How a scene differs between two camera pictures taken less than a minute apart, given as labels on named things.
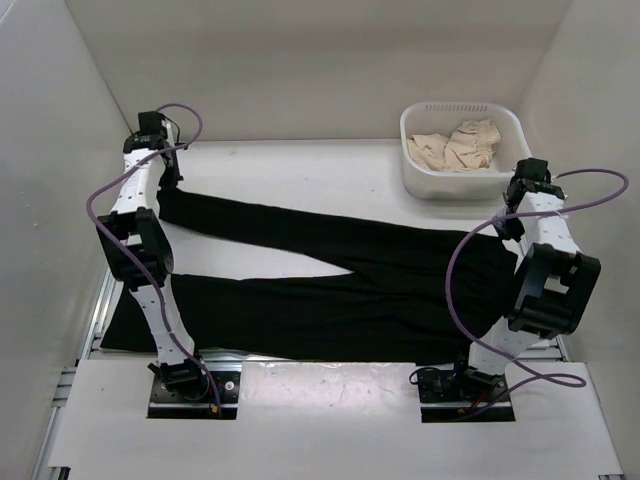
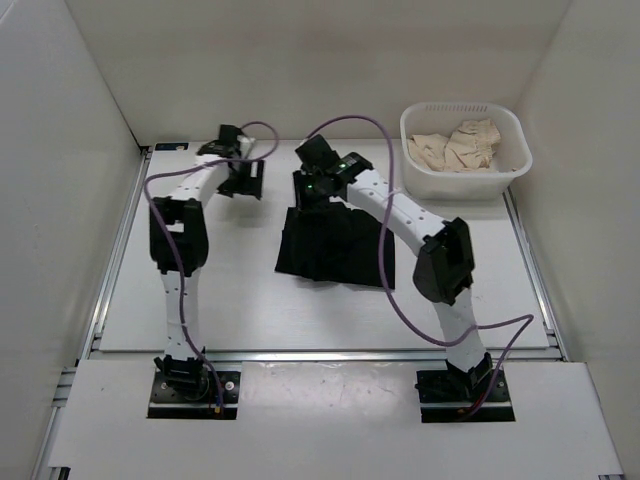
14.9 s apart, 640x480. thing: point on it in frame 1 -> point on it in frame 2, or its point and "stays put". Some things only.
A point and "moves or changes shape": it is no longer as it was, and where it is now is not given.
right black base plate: x=449 y=394 stays put
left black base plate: x=197 y=399 stays put
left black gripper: x=172 y=178 -> x=253 y=186
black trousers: x=412 y=298 moves or changes shape
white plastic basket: x=512 y=151 stays put
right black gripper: x=508 y=231 -> x=300 y=178
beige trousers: x=470 y=148 stays put
